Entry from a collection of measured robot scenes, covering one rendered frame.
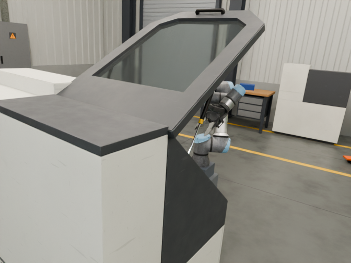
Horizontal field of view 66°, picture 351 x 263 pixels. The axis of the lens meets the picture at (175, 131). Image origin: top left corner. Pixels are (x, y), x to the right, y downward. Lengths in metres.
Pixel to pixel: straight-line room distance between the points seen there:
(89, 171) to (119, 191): 0.11
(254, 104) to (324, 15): 2.56
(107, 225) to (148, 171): 0.20
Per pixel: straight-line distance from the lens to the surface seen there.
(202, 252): 1.54
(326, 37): 7.31
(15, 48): 7.99
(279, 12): 7.49
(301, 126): 6.42
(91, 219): 0.86
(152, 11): 8.93
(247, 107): 6.32
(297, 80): 6.29
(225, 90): 2.04
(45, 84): 1.50
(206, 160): 2.06
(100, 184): 0.76
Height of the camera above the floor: 1.75
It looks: 17 degrees down
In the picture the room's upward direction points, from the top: 4 degrees clockwise
